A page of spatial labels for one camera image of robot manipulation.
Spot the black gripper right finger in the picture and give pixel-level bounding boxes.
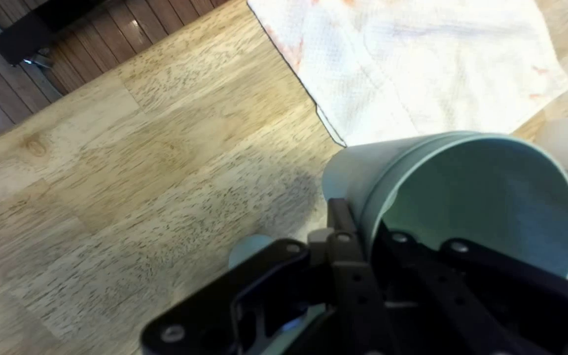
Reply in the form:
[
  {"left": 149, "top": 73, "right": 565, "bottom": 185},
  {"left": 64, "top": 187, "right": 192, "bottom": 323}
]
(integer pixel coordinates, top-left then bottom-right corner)
[{"left": 368, "top": 219, "right": 568, "bottom": 355}]

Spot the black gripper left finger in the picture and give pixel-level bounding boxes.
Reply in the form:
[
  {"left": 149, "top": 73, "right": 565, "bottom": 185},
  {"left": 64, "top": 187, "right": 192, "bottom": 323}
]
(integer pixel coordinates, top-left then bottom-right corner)
[{"left": 139, "top": 197, "right": 391, "bottom": 355}]

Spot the wooden top white kitchen island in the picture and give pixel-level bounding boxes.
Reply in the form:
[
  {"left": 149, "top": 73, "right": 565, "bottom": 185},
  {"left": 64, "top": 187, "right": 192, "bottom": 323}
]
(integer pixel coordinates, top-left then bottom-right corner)
[{"left": 0, "top": 0, "right": 568, "bottom": 355}]

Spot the white stained cloth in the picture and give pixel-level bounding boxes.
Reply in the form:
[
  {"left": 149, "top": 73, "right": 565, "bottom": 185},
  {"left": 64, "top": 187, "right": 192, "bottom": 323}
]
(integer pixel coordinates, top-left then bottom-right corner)
[{"left": 245, "top": 0, "right": 568, "bottom": 150}]

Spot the black object on floor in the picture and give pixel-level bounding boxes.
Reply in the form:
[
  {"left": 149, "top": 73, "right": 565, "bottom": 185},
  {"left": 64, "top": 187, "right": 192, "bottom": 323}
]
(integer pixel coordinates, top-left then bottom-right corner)
[{"left": 0, "top": 0, "right": 131, "bottom": 69}]

